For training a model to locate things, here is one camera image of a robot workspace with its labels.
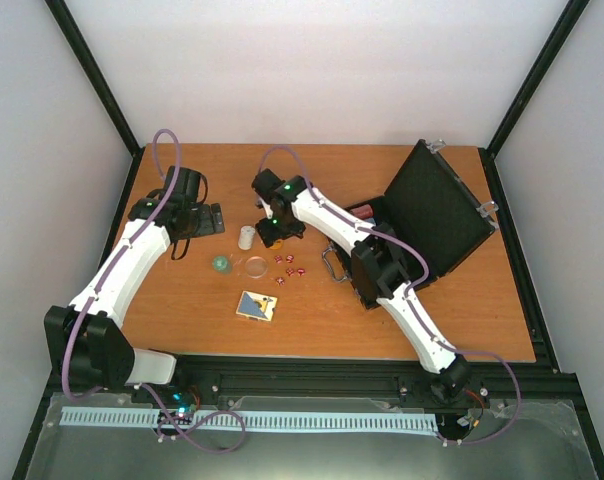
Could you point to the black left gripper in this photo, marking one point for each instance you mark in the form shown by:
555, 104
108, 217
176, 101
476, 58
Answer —
208, 226

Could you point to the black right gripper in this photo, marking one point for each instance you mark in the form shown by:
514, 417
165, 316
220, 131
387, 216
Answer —
269, 235

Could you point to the red poker chip stack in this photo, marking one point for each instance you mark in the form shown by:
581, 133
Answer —
363, 212

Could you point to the black poker set case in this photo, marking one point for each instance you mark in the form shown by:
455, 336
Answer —
428, 207

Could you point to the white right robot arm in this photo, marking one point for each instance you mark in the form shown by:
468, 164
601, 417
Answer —
296, 199

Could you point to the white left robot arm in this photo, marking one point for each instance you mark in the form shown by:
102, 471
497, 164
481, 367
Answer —
85, 340

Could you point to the white poker chip stack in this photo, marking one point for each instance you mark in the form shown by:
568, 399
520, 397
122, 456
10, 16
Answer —
246, 237

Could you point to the green poker chip stack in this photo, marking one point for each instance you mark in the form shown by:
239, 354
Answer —
222, 264

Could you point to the clear dealer button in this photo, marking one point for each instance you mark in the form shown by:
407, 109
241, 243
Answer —
256, 267

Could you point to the playing card deck box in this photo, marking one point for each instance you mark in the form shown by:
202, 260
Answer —
256, 306

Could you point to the left controller circuit board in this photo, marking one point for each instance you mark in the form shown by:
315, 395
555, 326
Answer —
182, 402

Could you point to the controller circuit board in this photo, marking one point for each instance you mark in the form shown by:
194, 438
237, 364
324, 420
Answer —
182, 402
472, 418

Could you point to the right controller circuit board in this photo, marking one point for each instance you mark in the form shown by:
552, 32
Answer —
472, 418

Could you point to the black aluminium frame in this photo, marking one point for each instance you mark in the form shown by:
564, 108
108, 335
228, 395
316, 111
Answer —
542, 379

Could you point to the white slotted cable duct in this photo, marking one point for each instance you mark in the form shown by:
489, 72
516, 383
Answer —
254, 421

